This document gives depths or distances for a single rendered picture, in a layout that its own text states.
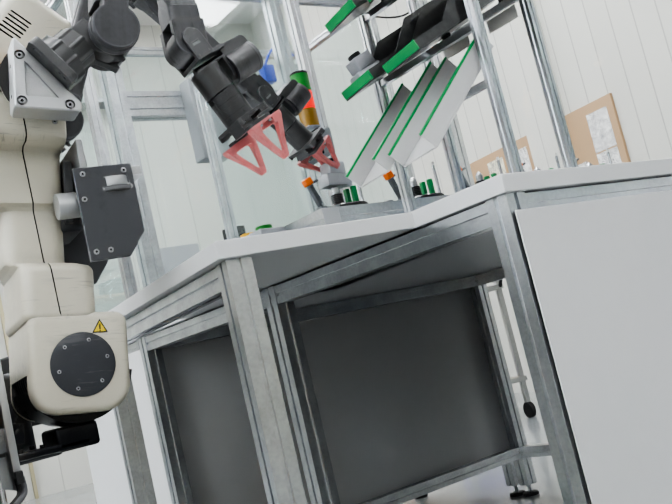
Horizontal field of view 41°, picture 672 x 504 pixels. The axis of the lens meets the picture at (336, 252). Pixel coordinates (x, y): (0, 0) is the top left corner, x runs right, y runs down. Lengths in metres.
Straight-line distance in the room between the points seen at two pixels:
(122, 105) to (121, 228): 1.69
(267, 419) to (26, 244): 0.50
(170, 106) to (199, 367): 1.02
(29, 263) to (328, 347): 1.60
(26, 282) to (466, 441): 2.11
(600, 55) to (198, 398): 4.95
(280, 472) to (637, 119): 5.62
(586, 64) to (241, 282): 5.85
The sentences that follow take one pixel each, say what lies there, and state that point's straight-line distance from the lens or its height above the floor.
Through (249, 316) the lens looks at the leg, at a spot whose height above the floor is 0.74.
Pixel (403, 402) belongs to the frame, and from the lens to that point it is 3.14.
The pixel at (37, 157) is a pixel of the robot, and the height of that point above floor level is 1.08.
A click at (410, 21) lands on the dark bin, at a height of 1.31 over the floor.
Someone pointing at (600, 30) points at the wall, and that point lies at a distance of 7.02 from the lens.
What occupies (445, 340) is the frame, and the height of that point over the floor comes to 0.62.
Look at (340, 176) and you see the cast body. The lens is 2.17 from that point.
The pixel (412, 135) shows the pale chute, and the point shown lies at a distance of 1.88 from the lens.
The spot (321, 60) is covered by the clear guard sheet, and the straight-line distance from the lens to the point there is 3.91.
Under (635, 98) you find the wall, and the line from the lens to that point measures 6.80.
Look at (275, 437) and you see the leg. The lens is 1.42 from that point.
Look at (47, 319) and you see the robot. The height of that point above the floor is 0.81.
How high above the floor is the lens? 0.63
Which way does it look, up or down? 7 degrees up
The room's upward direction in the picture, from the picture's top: 13 degrees counter-clockwise
